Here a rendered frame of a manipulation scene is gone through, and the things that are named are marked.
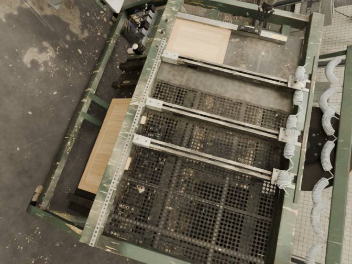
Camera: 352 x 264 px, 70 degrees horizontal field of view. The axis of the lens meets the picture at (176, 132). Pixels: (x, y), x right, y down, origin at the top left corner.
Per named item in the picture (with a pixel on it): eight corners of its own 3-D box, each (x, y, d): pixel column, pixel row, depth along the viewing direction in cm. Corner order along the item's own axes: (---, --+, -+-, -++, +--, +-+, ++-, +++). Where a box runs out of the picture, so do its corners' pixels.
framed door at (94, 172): (114, 99, 248) (112, 98, 247) (156, 98, 216) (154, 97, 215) (79, 188, 223) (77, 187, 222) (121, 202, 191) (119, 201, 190)
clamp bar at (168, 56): (165, 53, 209) (163, 33, 186) (308, 87, 198) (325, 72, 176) (162, 63, 206) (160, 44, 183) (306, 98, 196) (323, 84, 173)
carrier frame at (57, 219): (114, 8, 273) (176, -12, 224) (178, 78, 378) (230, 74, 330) (25, 210, 211) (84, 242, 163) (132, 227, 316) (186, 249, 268)
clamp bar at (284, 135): (149, 98, 197) (145, 84, 174) (300, 138, 186) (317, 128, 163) (145, 110, 194) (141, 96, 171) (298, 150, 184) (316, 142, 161)
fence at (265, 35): (177, 15, 221) (177, 11, 217) (285, 39, 212) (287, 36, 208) (176, 19, 219) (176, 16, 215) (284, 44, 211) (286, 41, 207)
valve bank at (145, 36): (135, 1, 220) (156, -5, 206) (145, 14, 231) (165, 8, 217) (116, 48, 206) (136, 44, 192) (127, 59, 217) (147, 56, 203)
